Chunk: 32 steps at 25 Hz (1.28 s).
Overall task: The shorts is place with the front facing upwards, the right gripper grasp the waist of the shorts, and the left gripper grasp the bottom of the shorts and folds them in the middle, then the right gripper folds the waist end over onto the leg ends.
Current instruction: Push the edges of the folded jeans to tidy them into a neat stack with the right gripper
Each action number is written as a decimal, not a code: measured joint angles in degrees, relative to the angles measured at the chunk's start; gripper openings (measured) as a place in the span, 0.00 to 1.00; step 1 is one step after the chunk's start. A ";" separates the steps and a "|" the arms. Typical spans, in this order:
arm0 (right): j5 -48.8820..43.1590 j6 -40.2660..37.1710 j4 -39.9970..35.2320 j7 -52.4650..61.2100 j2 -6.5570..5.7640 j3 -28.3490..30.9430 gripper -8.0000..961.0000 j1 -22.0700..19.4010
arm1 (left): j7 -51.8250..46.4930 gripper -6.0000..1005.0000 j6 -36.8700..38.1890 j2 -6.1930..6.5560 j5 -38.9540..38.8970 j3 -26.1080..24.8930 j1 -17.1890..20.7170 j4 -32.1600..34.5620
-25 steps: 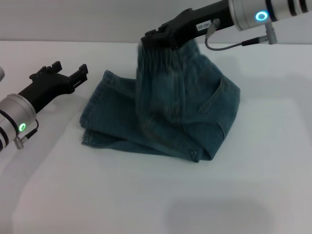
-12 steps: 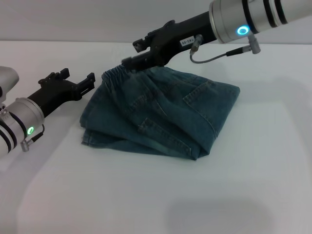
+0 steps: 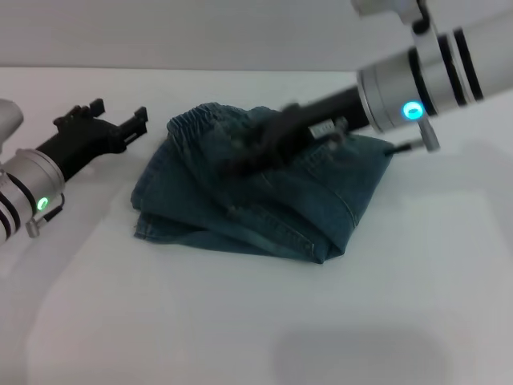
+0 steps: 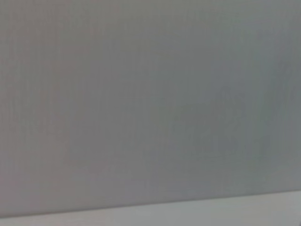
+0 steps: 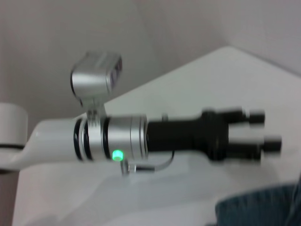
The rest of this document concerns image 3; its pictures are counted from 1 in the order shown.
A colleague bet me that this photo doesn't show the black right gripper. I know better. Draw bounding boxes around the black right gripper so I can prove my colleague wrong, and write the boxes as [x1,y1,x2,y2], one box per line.
[219,83,369,178]

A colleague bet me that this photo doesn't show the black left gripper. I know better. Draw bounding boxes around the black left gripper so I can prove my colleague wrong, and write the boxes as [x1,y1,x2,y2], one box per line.
[35,97,151,180]

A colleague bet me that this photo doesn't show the blue denim shorts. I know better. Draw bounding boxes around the blue denim shorts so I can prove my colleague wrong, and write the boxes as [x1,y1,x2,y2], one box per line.
[130,102,396,265]

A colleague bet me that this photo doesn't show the white cable plug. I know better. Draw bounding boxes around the white cable plug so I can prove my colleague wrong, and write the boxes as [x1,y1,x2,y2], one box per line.
[307,120,337,140]

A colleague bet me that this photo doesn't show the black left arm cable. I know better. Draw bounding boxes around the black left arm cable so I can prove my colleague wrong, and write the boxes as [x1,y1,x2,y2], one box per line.
[25,193,66,239]

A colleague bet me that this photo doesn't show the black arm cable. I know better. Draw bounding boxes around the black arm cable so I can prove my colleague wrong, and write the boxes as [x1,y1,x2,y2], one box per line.
[25,193,66,239]
[385,119,442,156]

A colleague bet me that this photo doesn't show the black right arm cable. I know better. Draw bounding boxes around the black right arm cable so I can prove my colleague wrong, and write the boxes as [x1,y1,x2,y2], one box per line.
[385,119,442,156]

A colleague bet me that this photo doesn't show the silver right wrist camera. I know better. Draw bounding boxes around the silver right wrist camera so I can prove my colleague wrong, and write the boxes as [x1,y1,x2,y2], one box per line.
[350,0,420,18]

